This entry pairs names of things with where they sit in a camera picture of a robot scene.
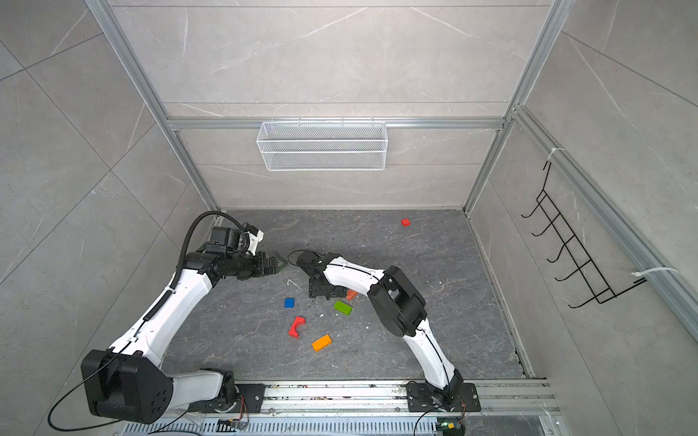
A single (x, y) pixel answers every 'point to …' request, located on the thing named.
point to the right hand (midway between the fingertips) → (325, 291)
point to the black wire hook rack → (583, 264)
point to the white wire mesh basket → (324, 146)
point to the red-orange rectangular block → (351, 292)
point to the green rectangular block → (343, 307)
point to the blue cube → (289, 302)
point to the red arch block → (297, 321)
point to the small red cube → (405, 222)
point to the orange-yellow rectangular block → (321, 343)
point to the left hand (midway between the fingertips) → (274, 259)
